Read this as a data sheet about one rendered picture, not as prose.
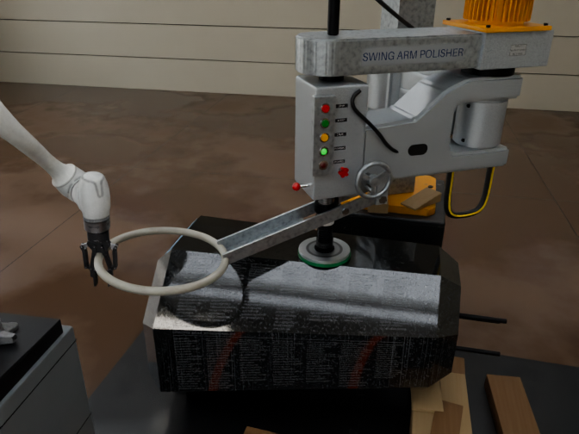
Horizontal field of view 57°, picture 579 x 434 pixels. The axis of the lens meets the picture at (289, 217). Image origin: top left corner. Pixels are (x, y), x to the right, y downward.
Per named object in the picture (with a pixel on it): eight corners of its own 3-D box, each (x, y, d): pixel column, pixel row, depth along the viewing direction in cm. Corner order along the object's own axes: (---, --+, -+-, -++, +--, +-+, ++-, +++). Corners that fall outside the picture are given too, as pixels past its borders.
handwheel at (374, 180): (379, 188, 209) (382, 151, 203) (392, 198, 201) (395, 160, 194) (344, 193, 205) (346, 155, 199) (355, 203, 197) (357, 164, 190)
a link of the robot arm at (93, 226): (106, 220, 188) (107, 236, 190) (112, 209, 196) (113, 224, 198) (79, 220, 187) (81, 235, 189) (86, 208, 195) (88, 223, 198)
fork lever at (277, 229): (370, 184, 227) (368, 174, 225) (392, 201, 211) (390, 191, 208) (218, 246, 217) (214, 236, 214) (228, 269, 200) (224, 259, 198)
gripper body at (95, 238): (82, 233, 190) (84, 256, 194) (107, 234, 191) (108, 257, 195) (88, 224, 197) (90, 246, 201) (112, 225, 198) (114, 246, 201)
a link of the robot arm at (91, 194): (117, 216, 191) (100, 203, 200) (114, 175, 185) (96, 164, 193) (88, 224, 185) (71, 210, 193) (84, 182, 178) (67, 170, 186)
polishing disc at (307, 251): (312, 234, 235) (312, 232, 235) (357, 245, 226) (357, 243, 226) (289, 256, 218) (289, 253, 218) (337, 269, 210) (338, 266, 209)
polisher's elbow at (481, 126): (442, 137, 228) (448, 91, 220) (480, 133, 234) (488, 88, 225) (469, 151, 212) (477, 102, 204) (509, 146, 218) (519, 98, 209)
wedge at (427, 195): (426, 195, 289) (426, 186, 287) (440, 201, 282) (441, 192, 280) (400, 204, 279) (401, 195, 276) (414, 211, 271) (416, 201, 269)
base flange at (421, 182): (352, 174, 327) (352, 166, 325) (435, 182, 317) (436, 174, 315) (339, 207, 285) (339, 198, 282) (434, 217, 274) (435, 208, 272)
